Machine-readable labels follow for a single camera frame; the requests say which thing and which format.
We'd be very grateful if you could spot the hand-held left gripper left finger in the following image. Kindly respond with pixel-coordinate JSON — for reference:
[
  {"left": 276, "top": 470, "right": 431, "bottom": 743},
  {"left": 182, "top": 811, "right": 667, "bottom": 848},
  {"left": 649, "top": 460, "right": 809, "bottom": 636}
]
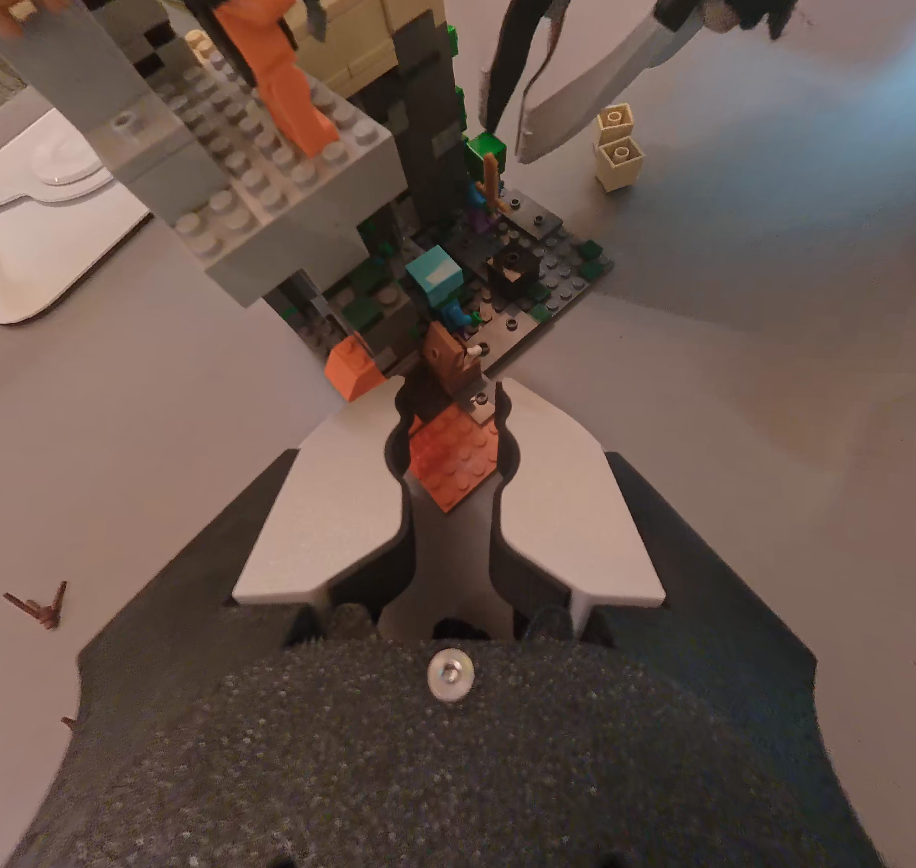
[{"left": 232, "top": 378, "right": 417, "bottom": 626}]

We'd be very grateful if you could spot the tan toy brick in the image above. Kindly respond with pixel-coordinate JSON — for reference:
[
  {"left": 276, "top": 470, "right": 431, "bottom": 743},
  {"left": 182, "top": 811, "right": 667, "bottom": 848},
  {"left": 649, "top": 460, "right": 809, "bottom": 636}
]
[
  {"left": 595, "top": 103, "right": 636, "bottom": 146},
  {"left": 596, "top": 134, "right": 646, "bottom": 193}
]

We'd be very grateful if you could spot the orange toy minifigure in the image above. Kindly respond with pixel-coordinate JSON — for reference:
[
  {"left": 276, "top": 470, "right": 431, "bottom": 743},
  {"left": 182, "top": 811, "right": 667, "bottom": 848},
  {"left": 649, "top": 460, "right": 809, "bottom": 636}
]
[{"left": 161, "top": 0, "right": 341, "bottom": 161}]

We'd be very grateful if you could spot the toy brick building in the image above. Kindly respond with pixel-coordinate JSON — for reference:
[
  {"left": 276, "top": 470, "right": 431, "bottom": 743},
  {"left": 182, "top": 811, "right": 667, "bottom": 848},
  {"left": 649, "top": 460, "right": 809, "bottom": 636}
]
[{"left": 0, "top": 0, "right": 615, "bottom": 515}]

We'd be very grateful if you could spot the teal-headed toy figure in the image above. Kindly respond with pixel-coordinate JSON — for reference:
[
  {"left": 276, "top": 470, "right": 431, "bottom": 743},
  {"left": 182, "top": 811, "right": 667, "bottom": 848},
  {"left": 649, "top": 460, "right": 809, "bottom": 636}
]
[{"left": 404, "top": 244, "right": 482, "bottom": 336}]

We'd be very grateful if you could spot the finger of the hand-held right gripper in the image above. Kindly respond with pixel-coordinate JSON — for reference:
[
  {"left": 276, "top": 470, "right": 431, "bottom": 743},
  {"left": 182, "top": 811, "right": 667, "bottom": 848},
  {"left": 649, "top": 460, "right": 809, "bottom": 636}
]
[
  {"left": 515, "top": 2, "right": 706, "bottom": 165},
  {"left": 476, "top": 0, "right": 609, "bottom": 132}
]

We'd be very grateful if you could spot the green-headed toy zombie figure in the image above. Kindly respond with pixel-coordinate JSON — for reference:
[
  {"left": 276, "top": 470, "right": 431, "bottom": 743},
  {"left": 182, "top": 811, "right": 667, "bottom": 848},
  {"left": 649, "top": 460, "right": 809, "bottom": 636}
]
[{"left": 465, "top": 133, "right": 513, "bottom": 232}]

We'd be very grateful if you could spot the white book stand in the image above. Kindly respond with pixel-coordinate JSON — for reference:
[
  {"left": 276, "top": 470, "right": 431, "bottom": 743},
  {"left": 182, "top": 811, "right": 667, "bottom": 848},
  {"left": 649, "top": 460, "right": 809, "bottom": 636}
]
[{"left": 0, "top": 106, "right": 155, "bottom": 325}]

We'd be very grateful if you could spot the orange toy sword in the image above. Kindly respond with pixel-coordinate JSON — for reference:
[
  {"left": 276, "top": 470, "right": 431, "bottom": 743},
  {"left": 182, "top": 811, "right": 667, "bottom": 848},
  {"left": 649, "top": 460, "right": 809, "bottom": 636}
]
[{"left": 476, "top": 153, "right": 510, "bottom": 214}]

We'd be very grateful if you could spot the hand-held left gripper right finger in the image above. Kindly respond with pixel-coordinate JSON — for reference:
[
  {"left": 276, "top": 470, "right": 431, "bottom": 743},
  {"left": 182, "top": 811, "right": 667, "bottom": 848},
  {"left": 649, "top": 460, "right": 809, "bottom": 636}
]
[{"left": 490, "top": 378, "right": 666, "bottom": 640}]

